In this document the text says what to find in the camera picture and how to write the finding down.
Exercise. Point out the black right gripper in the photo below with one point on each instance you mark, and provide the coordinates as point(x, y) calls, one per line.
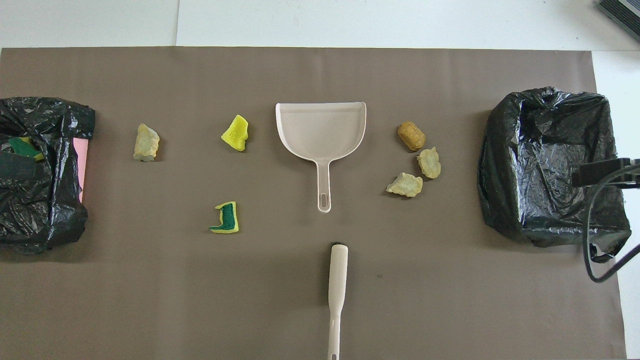
point(635, 172)

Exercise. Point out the pale orange-tinted foam chunk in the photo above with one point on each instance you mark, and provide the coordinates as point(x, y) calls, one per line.
point(146, 143)

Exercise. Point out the pale oval foam chunk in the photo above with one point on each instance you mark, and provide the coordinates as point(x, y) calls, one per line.
point(429, 163)

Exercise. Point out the brown oval cork-like chunk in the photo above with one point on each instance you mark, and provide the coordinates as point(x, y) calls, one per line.
point(411, 135)

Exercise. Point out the pale angular foam chunk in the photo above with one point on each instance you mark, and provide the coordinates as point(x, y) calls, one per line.
point(405, 185)

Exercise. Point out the boot-shaped green yellow sponge piece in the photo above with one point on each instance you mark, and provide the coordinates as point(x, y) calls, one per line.
point(227, 219)

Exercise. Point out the yellow sponge chunk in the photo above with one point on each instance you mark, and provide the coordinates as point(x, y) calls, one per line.
point(236, 133)

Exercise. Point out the beige brush with black bristles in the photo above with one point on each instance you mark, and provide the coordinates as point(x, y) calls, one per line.
point(338, 270)

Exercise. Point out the beige plastic dustpan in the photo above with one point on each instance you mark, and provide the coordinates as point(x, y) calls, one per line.
point(320, 130)

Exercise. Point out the black trash bag over pink bin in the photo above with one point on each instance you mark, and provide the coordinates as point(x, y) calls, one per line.
point(60, 200)

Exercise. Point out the black trash bag lined bin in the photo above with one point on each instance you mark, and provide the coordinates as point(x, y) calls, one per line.
point(540, 165)

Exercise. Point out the pink plastic bin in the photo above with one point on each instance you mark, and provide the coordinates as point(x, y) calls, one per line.
point(81, 165)

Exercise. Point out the green and yellow sponge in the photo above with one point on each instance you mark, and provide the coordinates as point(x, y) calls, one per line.
point(22, 145)

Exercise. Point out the dark grey ribbed device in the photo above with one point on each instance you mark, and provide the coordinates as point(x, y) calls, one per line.
point(622, 15)

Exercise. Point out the brown paper table mat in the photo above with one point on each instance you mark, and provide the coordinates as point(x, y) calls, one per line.
point(150, 300)

